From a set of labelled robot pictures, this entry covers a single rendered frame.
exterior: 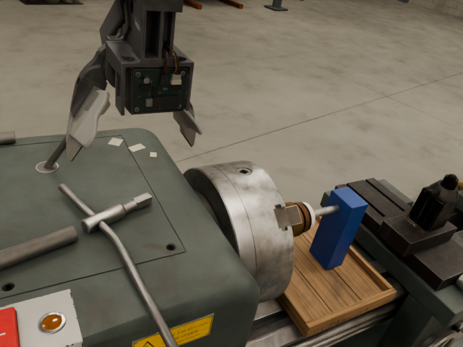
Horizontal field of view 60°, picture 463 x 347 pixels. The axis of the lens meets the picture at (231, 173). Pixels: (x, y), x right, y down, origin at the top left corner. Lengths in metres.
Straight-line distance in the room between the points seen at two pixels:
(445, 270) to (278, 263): 0.57
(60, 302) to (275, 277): 0.41
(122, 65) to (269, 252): 0.48
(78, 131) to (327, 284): 0.84
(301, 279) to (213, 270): 0.58
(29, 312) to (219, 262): 0.24
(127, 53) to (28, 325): 0.31
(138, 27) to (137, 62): 0.03
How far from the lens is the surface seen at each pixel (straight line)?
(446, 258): 1.27
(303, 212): 0.95
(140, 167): 0.74
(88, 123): 0.44
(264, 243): 0.74
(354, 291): 1.15
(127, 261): 0.55
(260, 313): 1.04
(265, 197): 0.77
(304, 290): 1.09
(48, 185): 0.71
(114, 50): 0.41
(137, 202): 0.63
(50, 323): 0.51
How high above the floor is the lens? 1.67
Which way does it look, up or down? 33 degrees down
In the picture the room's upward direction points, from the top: 11 degrees clockwise
